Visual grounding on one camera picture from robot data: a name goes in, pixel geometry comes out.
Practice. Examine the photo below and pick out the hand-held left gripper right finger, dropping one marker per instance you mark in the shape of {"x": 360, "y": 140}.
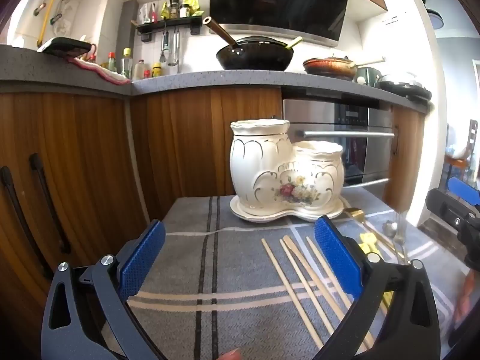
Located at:
{"x": 337, "y": 258}

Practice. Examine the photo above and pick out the clear spray bottle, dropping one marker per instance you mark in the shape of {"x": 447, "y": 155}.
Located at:
{"x": 144, "y": 13}

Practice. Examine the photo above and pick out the person's right hand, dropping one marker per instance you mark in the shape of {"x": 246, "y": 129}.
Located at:
{"x": 465, "y": 300}

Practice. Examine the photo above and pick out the dark lid spice jar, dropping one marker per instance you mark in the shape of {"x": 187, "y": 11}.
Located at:
{"x": 174, "y": 9}

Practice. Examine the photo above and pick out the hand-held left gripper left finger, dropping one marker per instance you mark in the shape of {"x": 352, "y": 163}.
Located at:
{"x": 142, "y": 258}

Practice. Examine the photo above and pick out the gold fork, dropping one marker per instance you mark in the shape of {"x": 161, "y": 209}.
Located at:
{"x": 354, "y": 213}
{"x": 369, "y": 243}

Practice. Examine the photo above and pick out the wooden chopstick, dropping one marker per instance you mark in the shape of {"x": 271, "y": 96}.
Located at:
{"x": 305, "y": 285}
{"x": 311, "y": 243}
{"x": 315, "y": 277}
{"x": 292, "y": 292}

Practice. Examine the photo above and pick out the black ceiling lamp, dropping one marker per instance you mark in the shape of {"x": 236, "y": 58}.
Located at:
{"x": 435, "y": 17}

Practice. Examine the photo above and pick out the white ceramic holder tray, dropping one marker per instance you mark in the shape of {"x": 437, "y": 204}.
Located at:
{"x": 262, "y": 215}

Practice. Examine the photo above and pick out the black flat device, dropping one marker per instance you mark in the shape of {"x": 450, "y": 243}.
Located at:
{"x": 65, "y": 47}

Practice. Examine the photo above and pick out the red cap sauce bottle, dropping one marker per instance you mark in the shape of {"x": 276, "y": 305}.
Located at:
{"x": 112, "y": 62}

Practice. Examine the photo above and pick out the brown frying pan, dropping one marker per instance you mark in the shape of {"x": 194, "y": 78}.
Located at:
{"x": 326, "y": 66}

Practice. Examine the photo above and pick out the black pot with lid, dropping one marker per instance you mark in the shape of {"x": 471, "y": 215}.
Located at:
{"x": 405, "y": 86}

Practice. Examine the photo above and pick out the yellow-green seasoning packet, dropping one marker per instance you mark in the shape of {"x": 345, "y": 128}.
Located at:
{"x": 192, "y": 5}

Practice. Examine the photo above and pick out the clear plastic bottle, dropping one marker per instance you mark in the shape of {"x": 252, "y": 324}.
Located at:
{"x": 140, "y": 70}

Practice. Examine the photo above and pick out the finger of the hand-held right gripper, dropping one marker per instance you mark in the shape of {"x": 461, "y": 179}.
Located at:
{"x": 463, "y": 191}
{"x": 442, "y": 206}

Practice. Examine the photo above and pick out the silver spoon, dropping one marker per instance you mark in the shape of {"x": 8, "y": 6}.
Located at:
{"x": 390, "y": 228}

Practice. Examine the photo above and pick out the stainless steel oven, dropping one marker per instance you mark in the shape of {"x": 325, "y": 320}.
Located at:
{"x": 318, "y": 116}

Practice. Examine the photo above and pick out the black wall shelf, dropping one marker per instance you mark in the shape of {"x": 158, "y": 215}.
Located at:
{"x": 165, "y": 24}

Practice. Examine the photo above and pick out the white pink-edged towel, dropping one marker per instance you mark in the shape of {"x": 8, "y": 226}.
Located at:
{"x": 101, "y": 71}

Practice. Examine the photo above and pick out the black hanging kitchen tool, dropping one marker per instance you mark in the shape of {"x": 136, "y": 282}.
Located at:
{"x": 164, "y": 47}

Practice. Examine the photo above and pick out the yellow lid jar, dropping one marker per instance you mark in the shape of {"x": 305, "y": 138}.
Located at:
{"x": 157, "y": 70}

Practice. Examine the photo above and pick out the narrow wooden cabinet door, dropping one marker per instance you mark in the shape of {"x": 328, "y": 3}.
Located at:
{"x": 407, "y": 157}

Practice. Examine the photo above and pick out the person's left hand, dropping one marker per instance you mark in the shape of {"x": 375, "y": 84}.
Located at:
{"x": 230, "y": 355}

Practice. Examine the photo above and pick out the yellow cap oil bottle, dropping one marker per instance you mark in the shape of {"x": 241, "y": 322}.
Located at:
{"x": 126, "y": 63}

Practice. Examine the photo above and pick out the white floral ceramic utensil holder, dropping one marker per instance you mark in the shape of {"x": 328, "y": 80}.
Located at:
{"x": 258, "y": 165}

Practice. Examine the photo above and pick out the small glass jar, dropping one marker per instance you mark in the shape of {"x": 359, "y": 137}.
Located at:
{"x": 184, "y": 10}

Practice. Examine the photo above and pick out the grey plaid cloth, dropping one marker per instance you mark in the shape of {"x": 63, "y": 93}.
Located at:
{"x": 225, "y": 270}

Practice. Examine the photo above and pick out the black wok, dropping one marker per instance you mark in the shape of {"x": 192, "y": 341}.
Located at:
{"x": 255, "y": 56}

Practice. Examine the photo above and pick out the black range hood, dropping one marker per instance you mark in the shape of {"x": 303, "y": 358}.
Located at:
{"x": 281, "y": 0}

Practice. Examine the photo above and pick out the grey stone countertop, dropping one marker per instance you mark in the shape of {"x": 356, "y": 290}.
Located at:
{"x": 225, "y": 78}

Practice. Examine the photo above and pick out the pink cap bottle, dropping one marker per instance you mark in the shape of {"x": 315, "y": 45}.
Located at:
{"x": 153, "y": 14}

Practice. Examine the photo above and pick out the yellow-green spatula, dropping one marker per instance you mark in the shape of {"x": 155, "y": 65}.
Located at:
{"x": 295, "y": 42}

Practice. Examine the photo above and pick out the yellow seasoning packet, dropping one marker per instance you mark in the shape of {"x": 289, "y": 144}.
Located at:
{"x": 165, "y": 10}

